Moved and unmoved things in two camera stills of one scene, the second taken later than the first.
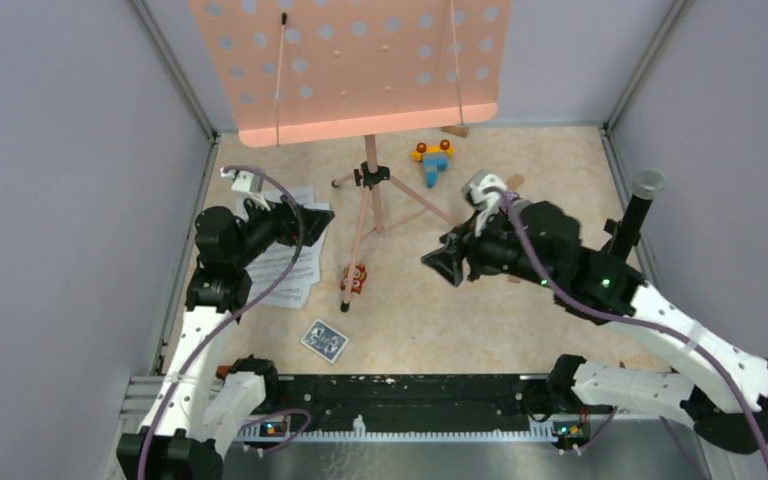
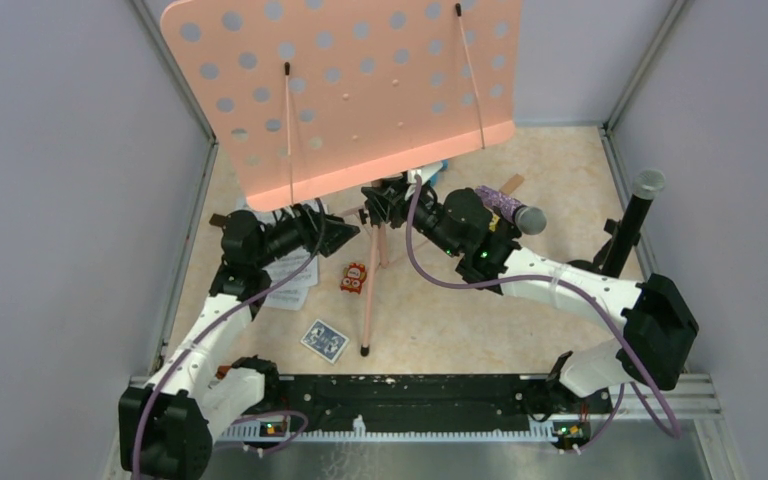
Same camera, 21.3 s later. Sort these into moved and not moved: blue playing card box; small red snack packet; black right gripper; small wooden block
Moved: black right gripper
Not moved: small red snack packet; blue playing card box; small wooden block
